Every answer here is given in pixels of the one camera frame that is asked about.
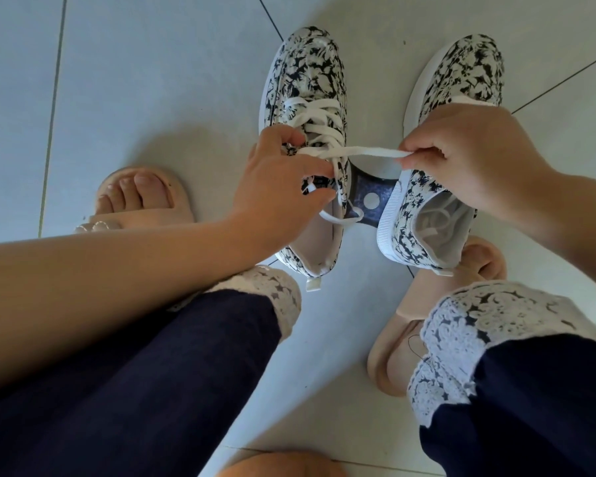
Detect person's left hand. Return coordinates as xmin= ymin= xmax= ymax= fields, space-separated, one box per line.
xmin=226 ymin=123 xmax=338 ymax=264

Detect person's right hand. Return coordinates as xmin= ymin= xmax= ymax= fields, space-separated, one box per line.
xmin=398 ymin=103 xmax=560 ymax=227

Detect bright white shoelace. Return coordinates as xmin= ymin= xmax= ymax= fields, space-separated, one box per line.
xmin=280 ymin=96 xmax=413 ymax=225
xmin=417 ymin=96 xmax=497 ymax=239

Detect floral sneaker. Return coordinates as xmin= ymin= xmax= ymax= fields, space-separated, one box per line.
xmin=376 ymin=33 xmax=506 ymax=278
xmin=258 ymin=26 xmax=366 ymax=293

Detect person's left forearm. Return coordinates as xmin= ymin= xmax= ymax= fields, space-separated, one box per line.
xmin=0 ymin=221 xmax=259 ymax=398

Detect person's right leg navy trousers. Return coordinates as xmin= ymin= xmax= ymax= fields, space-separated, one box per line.
xmin=407 ymin=281 xmax=596 ymax=477

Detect person's leg navy trousers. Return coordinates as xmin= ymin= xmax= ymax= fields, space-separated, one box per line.
xmin=407 ymin=281 xmax=596 ymax=477
xmin=0 ymin=265 xmax=303 ymax=477

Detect person's left leg navy trousers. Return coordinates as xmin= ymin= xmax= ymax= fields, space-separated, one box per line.
xmin=0 ymin=265 xmax=303 ymax=477

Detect pink slipper with white charms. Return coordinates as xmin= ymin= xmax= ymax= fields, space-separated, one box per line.
xmin=74 ymin=166 xmax=195 ymax=234

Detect pink slipper with green charm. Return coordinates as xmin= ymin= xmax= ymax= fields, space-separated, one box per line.
xmin=366 ymin=237 xmax=509 ymax=398

